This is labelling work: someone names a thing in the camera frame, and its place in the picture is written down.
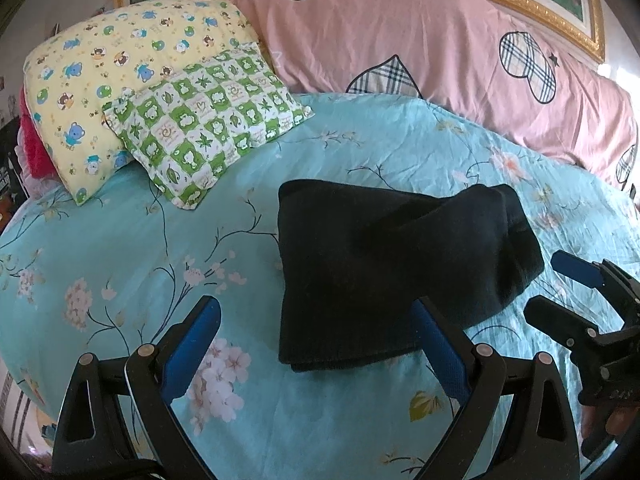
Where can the teal floral bed sheet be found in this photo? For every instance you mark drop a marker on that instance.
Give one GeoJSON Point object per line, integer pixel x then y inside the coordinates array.
{"type": "Point", "coordinates": [125, 240]}

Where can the pink heart print long pillow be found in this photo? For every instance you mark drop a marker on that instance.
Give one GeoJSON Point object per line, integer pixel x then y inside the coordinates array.
{"type": "Point", "coordinates": [450, 30]}

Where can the person's right hand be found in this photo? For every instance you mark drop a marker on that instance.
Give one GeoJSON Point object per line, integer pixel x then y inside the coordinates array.
{"type": "Point", "coordinates": [607, 422]}

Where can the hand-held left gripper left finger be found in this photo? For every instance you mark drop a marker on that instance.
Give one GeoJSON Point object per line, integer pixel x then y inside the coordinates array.
{"type": "Point", "coordinates": [190, 350]}

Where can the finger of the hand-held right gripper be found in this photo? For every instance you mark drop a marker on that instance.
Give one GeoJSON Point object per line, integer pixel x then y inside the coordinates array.
{"type": "Point", "coordinates": [580, 267]}
{"type": "Point", "coordinates": [555, 317]}

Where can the yellow animal print pillow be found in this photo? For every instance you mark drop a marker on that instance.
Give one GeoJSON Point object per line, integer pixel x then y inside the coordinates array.
{"type": "Point", "coordinates": [100, 75]}

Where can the black pants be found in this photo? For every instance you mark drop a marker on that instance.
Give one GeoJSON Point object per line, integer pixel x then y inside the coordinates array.
{"type": "Point", "coordinates": [375, 260]}

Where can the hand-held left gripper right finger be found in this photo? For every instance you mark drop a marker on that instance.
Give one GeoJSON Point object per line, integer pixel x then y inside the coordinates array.
{"type": "Point", "coordinates": [442, 355]}

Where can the red cloth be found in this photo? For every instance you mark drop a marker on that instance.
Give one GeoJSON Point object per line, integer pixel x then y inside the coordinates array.
{"type": "Point", "coordinates": [35, 155]}

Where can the green checked pillow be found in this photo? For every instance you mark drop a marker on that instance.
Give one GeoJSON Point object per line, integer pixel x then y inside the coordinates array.
{"type": "Point", "coordinates": [200, 125]}

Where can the gold framed floral headboard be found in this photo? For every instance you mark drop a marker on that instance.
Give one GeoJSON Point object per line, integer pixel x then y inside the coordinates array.
{"type": "Point", "coordinates": [550, 0]}

